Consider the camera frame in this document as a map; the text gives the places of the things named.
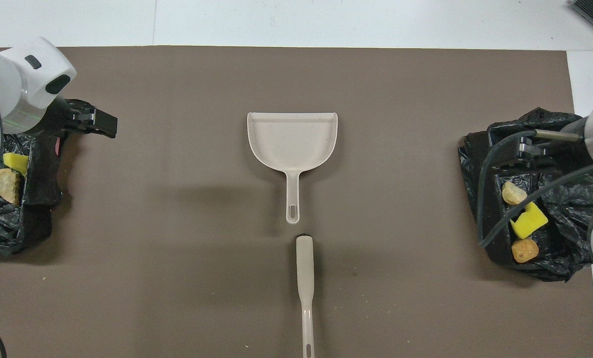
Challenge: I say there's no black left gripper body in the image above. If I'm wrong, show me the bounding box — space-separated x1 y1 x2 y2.
37 97 86 138

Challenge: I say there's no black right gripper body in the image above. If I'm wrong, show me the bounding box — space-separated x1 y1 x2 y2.
545 141 590 174

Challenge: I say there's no pale foam chunk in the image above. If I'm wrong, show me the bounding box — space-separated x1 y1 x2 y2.
501 181 528 205
0 168 23 206

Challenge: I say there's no notched yellow sponge piece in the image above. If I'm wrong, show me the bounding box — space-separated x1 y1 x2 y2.
3 153 30 178

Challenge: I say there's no orange sponge piece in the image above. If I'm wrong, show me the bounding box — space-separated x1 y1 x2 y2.
511 238 540 264

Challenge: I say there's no beige plastic dustpan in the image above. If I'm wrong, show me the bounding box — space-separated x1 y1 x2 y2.
247 111 339 225

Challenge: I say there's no beige hand brush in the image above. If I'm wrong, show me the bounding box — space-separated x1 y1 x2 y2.
296 234 316 358

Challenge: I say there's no black bag lined bin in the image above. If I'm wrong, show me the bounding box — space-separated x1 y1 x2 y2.
458 107 593 283
0 98 100 257

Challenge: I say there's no brown table mat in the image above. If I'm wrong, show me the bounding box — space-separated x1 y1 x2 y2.
0 46 593 358

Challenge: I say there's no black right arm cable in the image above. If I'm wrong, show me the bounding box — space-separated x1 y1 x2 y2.
477 128 593 249

